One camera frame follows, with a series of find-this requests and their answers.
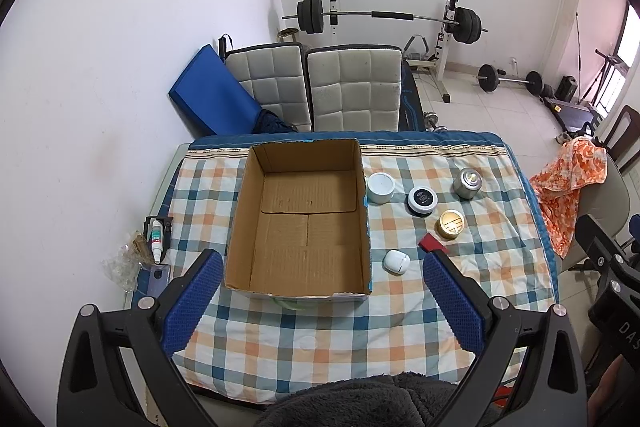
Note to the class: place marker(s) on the barbell on rack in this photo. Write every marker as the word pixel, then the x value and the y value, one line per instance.
pixel 465 25

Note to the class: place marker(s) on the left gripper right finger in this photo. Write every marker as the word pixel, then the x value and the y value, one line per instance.
pixel 550 388

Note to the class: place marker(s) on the cardboard box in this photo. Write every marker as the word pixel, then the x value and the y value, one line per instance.
pixel 300 227

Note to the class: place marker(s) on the orange floral cloth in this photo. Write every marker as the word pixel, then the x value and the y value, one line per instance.
pixel 578 164

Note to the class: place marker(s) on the white weight rack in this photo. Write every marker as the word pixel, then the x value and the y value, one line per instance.
pixel 433 64

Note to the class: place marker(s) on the plaid checkered tablecloth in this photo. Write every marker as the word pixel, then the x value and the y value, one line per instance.
pixel 256 349

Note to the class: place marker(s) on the dark blue knit cloth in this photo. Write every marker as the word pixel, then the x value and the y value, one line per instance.
pixel 268 122

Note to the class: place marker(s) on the blue folded mat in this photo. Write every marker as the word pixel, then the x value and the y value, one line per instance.
pixel 211 98

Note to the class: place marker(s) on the crumpled clear plastic wrap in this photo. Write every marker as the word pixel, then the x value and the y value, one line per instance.
pixel 124 267

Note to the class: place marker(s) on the white glue tube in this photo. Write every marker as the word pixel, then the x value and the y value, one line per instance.
pixel 157 242

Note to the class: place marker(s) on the right grey padded chair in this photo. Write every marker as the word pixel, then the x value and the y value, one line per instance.
pixel 355 88

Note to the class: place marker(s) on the red small box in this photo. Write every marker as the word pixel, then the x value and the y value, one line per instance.
pixel 430 243

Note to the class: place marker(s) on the small chrome dumbbell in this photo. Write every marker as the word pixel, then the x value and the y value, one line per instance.
pixel 431 122

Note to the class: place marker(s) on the white round jar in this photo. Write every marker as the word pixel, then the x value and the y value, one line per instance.
pixel 380 188

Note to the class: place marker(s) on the gold round tin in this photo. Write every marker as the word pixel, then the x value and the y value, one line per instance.
pixel 450 224

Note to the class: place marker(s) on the white earbuds case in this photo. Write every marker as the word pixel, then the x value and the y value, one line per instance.
pixel 396 262

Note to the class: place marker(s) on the silver round tin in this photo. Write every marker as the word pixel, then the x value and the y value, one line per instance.
pixel 467 183

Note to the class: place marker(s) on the blue grey smartphone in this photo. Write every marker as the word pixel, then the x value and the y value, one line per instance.
pixel 158 280

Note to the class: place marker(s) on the person's hand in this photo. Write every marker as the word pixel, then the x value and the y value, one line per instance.
pixel 615 402

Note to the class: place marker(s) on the dark fuzzy garment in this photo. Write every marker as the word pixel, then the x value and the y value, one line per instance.
pixel 406 399

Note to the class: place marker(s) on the treadmill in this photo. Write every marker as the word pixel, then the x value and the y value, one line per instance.
pixel 574 118

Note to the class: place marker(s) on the dark wooden chair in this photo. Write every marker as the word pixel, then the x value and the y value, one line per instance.
pixel 622 141

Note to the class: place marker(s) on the black white round tin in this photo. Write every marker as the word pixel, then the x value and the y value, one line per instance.
pixel 422 200

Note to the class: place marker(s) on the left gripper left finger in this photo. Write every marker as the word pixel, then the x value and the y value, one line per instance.
pixel 95 388

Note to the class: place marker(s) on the dumbbell bar on floor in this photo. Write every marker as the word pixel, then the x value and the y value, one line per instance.
pixel 489 79

